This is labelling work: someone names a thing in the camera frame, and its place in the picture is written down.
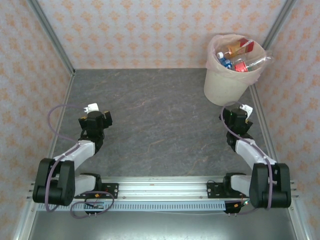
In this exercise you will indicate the red snack box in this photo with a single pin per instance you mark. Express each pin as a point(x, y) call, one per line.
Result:
point(240, 47)

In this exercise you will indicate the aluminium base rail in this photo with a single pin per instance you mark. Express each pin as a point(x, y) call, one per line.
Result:
point(162, 190)

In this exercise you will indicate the small circuit board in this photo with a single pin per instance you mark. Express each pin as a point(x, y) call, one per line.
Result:
point(240, 203)
point(96, 205)

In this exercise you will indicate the aluminium frame post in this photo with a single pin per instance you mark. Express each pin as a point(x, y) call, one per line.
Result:
point(23, 222)
point(297, 222)
point(280, 22)
point(50, 35)

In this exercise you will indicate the clear bottle red white label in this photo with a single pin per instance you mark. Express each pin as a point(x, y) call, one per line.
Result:
point(241, 67)

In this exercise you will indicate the aluminium lower frame post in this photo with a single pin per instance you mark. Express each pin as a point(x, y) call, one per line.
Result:
point(297, 222)
point(23, 222)

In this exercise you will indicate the aluminium table side rail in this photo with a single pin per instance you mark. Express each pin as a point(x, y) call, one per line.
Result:
point(262, 117)
point(62, 112)

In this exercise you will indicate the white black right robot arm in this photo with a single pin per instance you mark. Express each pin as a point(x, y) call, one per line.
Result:
point(252, 152)

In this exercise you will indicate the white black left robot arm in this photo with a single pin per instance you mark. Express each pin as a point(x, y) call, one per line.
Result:
point(80, 152)

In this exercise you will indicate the white plastic bin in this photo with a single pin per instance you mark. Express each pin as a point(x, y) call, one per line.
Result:
point(222, 85)

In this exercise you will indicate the pink plastic bin liner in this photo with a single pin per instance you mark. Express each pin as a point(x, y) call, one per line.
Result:
point(212, 53)

